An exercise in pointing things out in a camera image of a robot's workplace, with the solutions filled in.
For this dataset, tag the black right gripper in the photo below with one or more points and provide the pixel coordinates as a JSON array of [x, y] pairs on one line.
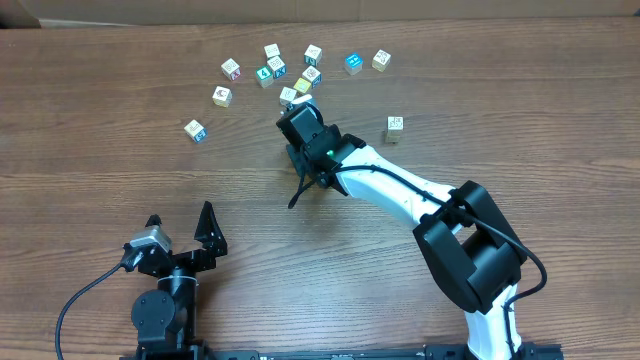
[[334, 129]]

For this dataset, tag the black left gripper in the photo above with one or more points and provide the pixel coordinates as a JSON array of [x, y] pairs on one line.
[[202, 258]]

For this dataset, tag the white elephant block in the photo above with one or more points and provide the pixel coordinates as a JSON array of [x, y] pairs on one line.
[[395, 124]]

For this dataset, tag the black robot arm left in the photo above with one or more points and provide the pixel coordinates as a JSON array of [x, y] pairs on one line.
[[165, 317]]

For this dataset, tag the plain white block centre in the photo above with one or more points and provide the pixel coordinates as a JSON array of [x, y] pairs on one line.
[[287, 95]]

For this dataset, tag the yellow top block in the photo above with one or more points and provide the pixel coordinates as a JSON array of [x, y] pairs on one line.
[[302, 86]]

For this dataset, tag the white block animal top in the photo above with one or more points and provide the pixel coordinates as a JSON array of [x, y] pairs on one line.
[[312, 75]]

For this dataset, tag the blue top block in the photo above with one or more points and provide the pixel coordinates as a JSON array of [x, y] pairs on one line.
[[353, 64]]

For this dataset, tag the white block green side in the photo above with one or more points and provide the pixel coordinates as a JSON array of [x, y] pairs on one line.
[[313, 55]]

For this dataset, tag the green number 4 block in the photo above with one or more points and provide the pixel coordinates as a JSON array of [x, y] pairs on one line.
[[264, 76]]

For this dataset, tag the white block blue X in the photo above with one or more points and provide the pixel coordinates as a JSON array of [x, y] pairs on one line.
[[277, 66]]

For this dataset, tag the white block blue side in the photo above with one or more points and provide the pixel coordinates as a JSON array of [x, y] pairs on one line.
[[196, 131]]

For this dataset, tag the white block far right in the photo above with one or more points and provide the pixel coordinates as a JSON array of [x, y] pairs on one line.
[[381, 60]]

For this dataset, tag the white block top back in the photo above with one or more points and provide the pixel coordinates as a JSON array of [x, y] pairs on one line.
[[271, 50]]

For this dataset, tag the white block yellow side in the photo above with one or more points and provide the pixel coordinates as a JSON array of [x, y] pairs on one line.
[[222, 96]]

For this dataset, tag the white block red side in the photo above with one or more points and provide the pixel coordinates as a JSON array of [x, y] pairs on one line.
[[231, 69]]

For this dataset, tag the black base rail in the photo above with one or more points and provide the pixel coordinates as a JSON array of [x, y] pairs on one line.
[[428, 352]]

